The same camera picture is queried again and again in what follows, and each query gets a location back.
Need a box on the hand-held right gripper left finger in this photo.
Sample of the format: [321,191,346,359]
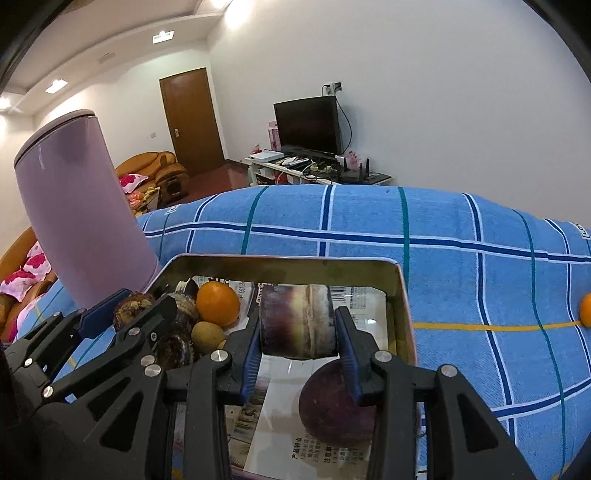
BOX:
[164,307,264,480]

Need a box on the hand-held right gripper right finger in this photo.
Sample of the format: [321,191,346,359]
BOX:
[335,305,539,480]

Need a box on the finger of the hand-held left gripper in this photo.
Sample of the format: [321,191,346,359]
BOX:
[39,295,181,480]
[4,288,132,393]

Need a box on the dark brown round fruit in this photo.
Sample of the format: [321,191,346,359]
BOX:
[113,293,157,330]
[154,323,201,370]

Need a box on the small brown longan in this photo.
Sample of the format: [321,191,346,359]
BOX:
[191,322,227,354]

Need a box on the pink tin box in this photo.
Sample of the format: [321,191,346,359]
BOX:
[83,254,419,480]

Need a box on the purple passion fruit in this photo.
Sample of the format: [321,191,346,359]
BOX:
[298,359,377,448]

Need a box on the printed paper leaflet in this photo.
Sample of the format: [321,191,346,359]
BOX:
[191,275,393,480]

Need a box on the pink floral pillow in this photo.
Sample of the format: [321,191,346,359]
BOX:
[119,173,146,195]
[0,244,54,301]

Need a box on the lilac cylindrical container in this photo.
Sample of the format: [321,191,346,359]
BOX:
[13,108,162,308]

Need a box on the cluttered coffee table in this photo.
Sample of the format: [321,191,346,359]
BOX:
[129,187,162,215]

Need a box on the blue plaid towel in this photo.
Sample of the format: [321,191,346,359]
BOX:
[0,185,591,480]

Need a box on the orange leather armchair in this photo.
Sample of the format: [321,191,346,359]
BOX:
[114,151,190,206]

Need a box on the black router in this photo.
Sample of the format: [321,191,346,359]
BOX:
[339,158,379,183]

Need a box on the white television stand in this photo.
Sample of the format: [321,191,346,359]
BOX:
[245,150,393,188]

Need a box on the brown wooden door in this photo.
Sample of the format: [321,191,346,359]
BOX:
[159,68,226,176]

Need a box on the black television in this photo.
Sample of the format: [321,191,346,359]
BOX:
[273,95,343,157]

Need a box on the black television cable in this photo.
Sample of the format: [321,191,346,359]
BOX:
[335,95,355,155]

